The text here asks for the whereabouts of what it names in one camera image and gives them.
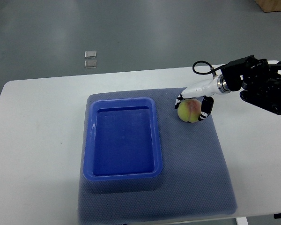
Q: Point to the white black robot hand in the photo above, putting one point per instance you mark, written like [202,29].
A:
[203,91]

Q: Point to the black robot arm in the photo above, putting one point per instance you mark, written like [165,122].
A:
[260,81]

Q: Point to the white table leg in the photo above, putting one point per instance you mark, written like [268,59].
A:
[242,221]

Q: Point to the green red peach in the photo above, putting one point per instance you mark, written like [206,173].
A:
[189,110]

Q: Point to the upper metal floor plate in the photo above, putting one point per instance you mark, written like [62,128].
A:
[90,54]

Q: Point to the wooden box corner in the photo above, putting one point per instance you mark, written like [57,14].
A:
[269,5]

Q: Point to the blue plastic tray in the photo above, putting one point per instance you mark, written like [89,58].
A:
[122,140]

